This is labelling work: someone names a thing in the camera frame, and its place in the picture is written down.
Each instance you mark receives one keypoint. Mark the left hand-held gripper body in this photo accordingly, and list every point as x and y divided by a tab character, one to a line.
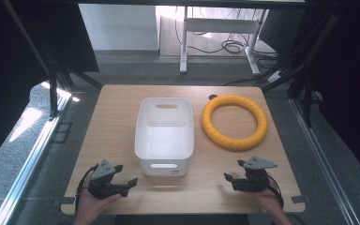
101	187

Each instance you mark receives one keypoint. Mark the white desk frame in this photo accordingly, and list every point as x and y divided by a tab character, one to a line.
220	25

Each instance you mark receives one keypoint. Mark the black curtain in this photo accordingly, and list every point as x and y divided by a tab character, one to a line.
353	78
15	56

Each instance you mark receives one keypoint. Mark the white plastic storage basket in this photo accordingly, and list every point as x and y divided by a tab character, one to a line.
164	146

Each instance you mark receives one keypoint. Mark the person's left hand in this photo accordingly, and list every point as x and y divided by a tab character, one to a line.
92	204

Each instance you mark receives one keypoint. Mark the person's right hand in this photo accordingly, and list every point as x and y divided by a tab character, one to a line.
268	198

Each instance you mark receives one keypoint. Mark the white power strip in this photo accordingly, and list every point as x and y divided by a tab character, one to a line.
275	76

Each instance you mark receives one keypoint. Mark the aluminium floor rail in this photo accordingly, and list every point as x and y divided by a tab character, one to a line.
325	162
31	165

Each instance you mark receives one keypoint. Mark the black metal tripod stand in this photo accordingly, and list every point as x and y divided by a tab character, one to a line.
53	90
306	78

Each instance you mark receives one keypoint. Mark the grey tape piece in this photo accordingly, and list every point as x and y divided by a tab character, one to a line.
298	199
64	200

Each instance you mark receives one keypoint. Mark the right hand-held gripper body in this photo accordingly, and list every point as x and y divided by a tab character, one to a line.
253	181

